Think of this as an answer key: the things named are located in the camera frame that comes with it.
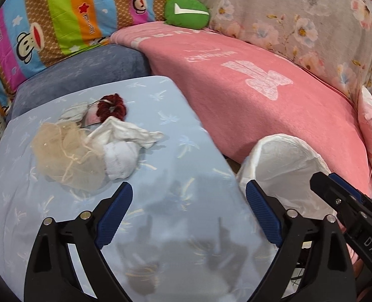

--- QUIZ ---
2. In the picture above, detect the beige tulle mesh fabric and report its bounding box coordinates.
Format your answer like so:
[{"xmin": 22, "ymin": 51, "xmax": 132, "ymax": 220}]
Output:
[{"xmin": 31, "ymin": 121, "xmax": 106, "ymax": 192}]

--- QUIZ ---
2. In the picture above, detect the white sock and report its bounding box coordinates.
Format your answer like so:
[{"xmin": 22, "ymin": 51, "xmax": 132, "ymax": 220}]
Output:
[{"xmin": 86, "ymin": 116, "xmax": 164, "ymax": 181}]

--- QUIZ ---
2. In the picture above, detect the grey velvet drawstring pouch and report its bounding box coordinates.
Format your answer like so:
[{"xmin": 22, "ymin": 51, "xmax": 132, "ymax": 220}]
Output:
[{"xmin": 57, "ymin": 102, "xmax": 88, "ymax": 123}]

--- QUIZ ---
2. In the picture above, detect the white plastic trash bag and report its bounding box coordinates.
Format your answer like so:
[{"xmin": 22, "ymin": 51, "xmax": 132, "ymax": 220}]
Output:
[{"xmin": 236, "ymin": 133, "xmax": 340, "ymax": 224}]

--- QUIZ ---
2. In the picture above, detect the blue palm print sheet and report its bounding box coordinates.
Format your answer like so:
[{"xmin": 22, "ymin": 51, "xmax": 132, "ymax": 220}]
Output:
[{"xmin": 0, "ymin": 77, "xmax": 277, "ymax": 301}]

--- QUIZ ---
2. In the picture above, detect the small pink packet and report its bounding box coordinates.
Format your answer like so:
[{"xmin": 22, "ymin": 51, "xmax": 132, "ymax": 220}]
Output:
[{"xmin": 82, "ymin": 104, "xmax": 101, "ymax": 128}]

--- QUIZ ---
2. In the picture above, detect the dark red velvet scrunchie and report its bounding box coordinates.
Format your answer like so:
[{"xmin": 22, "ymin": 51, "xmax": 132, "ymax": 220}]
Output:
[{"xmin": 96, "ymin": 93, "xmax": 127, "ymax": 123}]

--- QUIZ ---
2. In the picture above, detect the pink towel blanket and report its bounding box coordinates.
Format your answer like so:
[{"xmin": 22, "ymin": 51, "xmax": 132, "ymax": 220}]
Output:
[{"xmin": 110, "ymin": 22, "xmax": 372, "ymax": 196}]

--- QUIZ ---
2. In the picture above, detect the floral grey bedding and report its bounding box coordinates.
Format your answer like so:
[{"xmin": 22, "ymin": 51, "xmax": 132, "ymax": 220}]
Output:
[{"xmin": 198, "ymin": 0, "xmax": 372, "ymax": 101}]

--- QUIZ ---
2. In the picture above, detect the grey-blue velvet pillow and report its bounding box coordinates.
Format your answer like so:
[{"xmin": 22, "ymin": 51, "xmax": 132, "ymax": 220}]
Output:
[{"xmin": 7, "ymin": 44, "xmax": 151, "ymax": 121}]

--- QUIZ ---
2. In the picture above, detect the colourful monkey print pillow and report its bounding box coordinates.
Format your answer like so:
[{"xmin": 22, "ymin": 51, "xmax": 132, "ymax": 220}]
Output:
[{"xmin": 0, "ymin": 0, "xmax": 168, "ymax": 117}]

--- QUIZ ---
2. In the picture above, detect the green plush toy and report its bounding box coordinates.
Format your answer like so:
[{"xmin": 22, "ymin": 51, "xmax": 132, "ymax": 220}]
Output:
[{"xmin": 164, "ymin": 0, "xmax": 211, "ymax": 30}]

